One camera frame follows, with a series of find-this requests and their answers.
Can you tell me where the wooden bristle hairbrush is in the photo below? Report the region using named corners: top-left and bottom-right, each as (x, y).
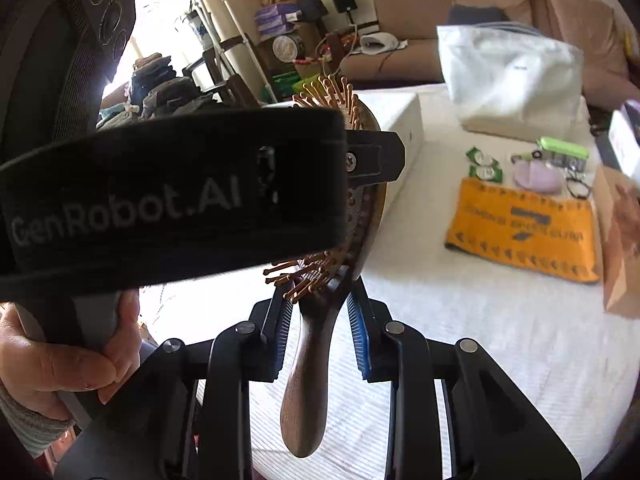
top-left (263, 74), bottom-right (388, 460)

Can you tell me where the purple item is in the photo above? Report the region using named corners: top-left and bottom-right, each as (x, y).
top-left (512, 160), bottom-right (565, 195)

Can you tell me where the green silicone case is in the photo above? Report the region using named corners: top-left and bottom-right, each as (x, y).
top-left (537, 136), bottom-right (589, 159)

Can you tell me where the orange knit sock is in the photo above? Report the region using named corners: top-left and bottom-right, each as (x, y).
top-left (445, 177), bottom-right (601, 284)

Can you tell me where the black cord bracelet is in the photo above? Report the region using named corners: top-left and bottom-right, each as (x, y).
top-left (564, 169), bottom-right (594, 201)

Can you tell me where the brown paper incense box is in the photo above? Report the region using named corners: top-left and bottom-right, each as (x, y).
top-left (592, 165), bottom-right (640, 320)

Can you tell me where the person's left hand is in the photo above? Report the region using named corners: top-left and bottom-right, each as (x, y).
top-left (1, 289), bottom-right (142, 420)

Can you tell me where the white cardboard box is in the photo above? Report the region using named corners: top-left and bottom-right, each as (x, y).
top-left (258, 91), bottom-right (424, 206)

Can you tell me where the white neck massager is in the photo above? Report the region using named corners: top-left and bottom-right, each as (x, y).
top-left (360, 32), bottom-right (400, 55)

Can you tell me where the white canvas bag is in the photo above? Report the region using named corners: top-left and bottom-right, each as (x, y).
top-left (437, 22), bottom-right (584, 141)

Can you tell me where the brown sofa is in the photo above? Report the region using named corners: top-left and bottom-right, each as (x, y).
top-left (342, 0), bottom-right (639, 110)

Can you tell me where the dark blue cushion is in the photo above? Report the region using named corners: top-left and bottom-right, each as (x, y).
top-left (446, 4), bottom-right (509, 25)

